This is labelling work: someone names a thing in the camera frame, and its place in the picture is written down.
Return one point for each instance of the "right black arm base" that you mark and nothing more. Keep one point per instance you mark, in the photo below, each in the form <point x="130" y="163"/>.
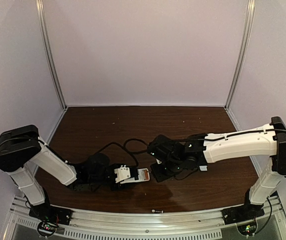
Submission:
<point x="245" y="217"/>

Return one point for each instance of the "right aluminium frame post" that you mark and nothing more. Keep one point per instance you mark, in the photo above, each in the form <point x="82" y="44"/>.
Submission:
<point x="248" y="25"/>

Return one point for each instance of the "left aluminium frame post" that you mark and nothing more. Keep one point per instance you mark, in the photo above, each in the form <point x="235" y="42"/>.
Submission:
<point x="48" y="52"/>

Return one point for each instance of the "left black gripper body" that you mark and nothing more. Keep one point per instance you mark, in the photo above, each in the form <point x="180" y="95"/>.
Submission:
<point x="133" y="175"/>

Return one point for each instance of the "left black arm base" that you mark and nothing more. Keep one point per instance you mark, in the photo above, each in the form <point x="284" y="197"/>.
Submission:
<point x="51" y="217"/>

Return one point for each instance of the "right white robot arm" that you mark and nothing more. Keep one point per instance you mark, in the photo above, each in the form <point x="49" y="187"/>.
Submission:
<point x="197" y="151"/>

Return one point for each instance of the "white remote control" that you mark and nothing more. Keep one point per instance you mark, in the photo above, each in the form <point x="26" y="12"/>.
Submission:
<point x="140" y="175"/>

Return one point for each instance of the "aluminium frame post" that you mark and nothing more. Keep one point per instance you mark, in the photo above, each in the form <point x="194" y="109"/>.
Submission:
<point x="248" y="25"/>
<point x="48" y="52"/>

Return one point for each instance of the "front aluminium table rail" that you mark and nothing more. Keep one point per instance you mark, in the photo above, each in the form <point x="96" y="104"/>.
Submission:
<point x="192" y="225"/>

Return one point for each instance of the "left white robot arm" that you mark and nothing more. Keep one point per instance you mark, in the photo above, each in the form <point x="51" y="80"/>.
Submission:
<point x="23" y="145"/>

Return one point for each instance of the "white battery cover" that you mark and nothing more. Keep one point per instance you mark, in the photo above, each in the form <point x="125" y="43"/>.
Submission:
<point x="203" y="168"/>

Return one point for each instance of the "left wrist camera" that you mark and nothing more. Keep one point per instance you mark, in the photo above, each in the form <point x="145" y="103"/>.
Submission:
<point x="122" y="173"/>

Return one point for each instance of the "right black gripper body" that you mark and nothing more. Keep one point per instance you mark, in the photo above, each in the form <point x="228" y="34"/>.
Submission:
<point x="159" y="171"/>

